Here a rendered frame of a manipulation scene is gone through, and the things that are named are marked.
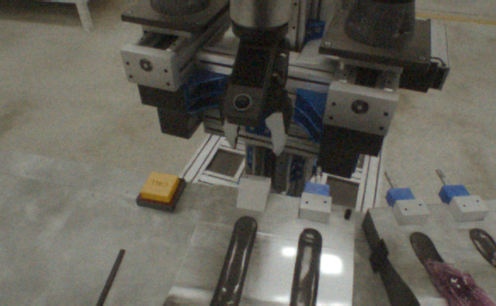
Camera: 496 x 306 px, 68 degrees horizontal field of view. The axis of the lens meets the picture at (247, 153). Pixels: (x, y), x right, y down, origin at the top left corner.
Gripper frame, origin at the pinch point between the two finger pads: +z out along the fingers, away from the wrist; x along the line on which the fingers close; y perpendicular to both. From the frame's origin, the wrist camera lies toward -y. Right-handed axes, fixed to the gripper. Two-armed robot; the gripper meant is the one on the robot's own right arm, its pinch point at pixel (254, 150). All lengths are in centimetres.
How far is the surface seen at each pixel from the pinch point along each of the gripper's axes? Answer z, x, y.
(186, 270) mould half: 12.7, 7.1, -15.7
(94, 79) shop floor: 101, 150, 157
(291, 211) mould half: 12.0, -7.0, -1.2
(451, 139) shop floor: 101, -88, 144
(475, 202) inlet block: 12.8, -39.2, 8.8
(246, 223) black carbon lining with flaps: 12.4, 0.2, -5.2
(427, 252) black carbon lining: 16.0, -30.8, -1.5
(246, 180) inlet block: 7.5, 1.4, 0.1
